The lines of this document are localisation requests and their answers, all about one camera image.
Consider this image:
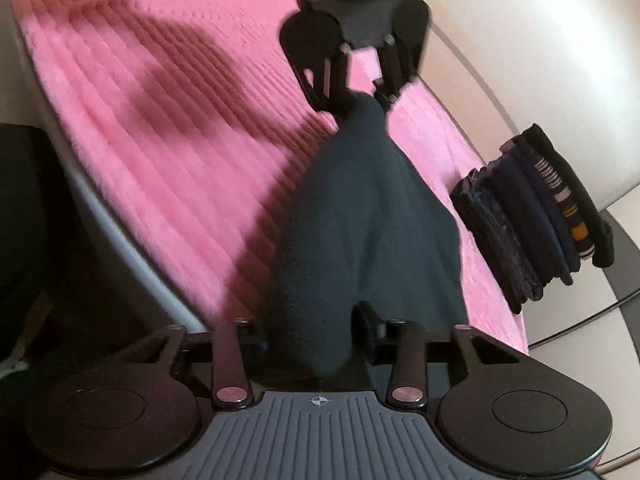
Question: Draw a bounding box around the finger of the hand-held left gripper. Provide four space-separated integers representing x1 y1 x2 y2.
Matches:
295 44 362 114
371 39 420 112

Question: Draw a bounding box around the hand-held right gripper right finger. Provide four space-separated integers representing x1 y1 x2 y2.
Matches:
350 301 530 409

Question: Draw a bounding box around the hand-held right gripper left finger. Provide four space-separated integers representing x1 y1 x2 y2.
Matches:
117 317 272 410

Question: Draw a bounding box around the black long-sleeve shirt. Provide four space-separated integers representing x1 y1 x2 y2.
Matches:
262 94 469 392

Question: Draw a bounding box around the stack of dark folded clothes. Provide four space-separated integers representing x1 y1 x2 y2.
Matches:
450 122 614 317

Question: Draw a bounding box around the cream wardrobe with dark stripes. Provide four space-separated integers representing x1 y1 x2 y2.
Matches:
422 0 640 361

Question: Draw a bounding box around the pink ribbed blanket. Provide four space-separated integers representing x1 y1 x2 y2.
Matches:
9 0 531 357

